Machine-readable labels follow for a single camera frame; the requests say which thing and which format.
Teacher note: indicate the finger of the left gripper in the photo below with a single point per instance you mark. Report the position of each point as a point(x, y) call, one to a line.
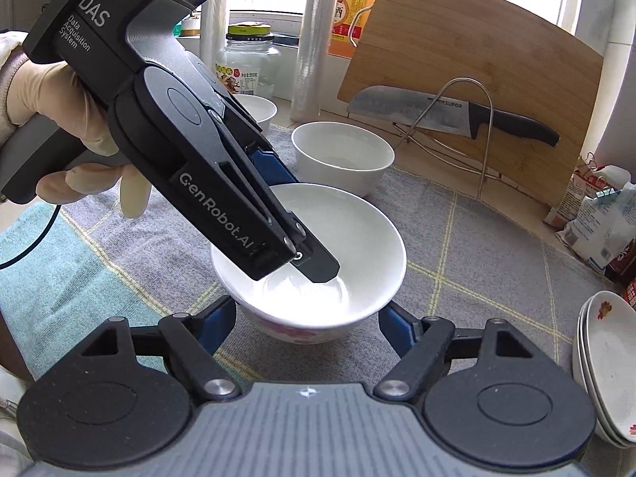
point(267, 235)
point(269, 165)

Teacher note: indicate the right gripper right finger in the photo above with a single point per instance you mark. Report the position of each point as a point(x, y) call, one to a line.
point(421, 345)

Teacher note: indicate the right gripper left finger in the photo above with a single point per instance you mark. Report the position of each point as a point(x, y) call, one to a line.
point(192, 341)

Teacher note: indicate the white bowl pink flowers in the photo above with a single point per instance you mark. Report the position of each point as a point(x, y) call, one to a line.
point(354, 270)
point(261, 109)

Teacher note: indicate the plain white bowl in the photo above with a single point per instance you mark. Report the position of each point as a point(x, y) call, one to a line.
point(341, 155)

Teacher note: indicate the white plate with food stain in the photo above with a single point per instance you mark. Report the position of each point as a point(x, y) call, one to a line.
point(580, 370)

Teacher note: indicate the white fruit-pattern plate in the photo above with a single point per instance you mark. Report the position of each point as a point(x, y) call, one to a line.
point(607, 351)

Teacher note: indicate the left gloved hand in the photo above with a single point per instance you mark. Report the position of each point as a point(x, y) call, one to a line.
point(55, 92)

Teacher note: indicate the glass jar with label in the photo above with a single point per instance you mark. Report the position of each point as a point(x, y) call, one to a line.
point(249, 62)

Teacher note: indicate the stack of plastic cups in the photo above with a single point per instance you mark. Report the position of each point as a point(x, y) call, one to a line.
point(312, 53)

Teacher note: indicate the grey checked cloth mat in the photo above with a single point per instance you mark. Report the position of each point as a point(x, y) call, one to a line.
point(65, 271)

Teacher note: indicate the orange seasoning box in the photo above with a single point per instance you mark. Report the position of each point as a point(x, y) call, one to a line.
point(348, 24)

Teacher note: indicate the bamboo cutting board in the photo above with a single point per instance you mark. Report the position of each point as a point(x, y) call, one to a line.
point(517, 60)

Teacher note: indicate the white clipped food bag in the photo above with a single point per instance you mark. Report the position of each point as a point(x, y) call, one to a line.
point(603, 227)

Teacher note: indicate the orange white clipped bag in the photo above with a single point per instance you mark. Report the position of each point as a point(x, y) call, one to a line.
point(587, 179)

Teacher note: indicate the wire rack stand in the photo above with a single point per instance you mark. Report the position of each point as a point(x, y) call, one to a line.
point(447, 115)

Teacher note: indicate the kitchen knife black handle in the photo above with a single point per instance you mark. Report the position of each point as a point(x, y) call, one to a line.
point(401, 106)

